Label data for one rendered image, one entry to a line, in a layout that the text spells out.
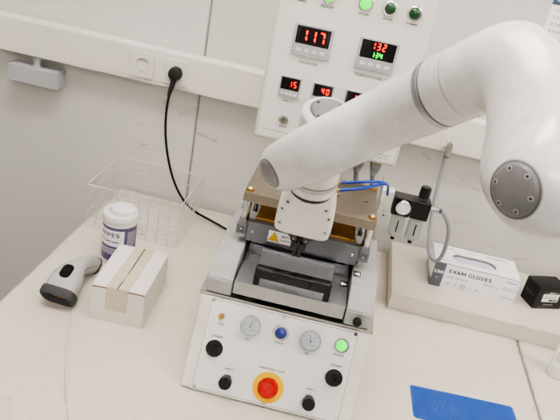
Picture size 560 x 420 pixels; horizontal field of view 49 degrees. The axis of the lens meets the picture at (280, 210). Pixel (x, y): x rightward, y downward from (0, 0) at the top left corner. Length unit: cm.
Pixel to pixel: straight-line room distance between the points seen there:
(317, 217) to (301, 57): 42
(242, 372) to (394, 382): 36
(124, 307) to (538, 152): 101
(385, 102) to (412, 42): 54
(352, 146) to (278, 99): 56
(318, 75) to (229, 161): 60
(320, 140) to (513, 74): 29
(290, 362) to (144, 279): 39
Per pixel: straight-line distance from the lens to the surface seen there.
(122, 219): 153
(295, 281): 117
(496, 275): 173
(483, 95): 70
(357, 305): 121
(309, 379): 124
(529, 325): 172
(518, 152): 58
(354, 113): 84
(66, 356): 134
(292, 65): 136
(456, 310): 166
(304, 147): 85
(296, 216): 106
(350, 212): 123
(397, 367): 146
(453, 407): 142
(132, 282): 139
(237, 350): 124
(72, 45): 189
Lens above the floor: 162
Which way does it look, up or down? 26 degrees down
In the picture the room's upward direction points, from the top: 12 degrees clockwise
